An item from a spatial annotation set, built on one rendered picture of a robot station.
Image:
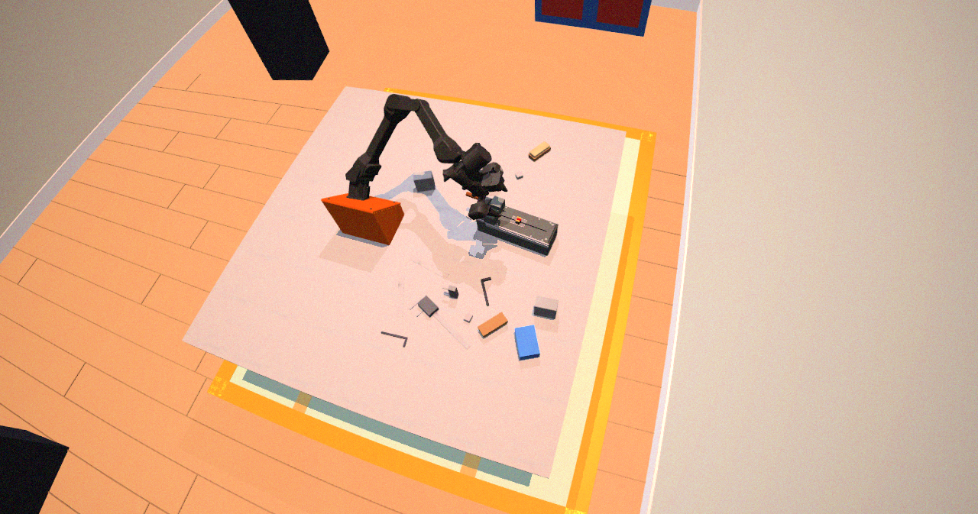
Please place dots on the blue rectangular block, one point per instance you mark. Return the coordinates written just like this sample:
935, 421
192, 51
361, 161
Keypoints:
527, 342

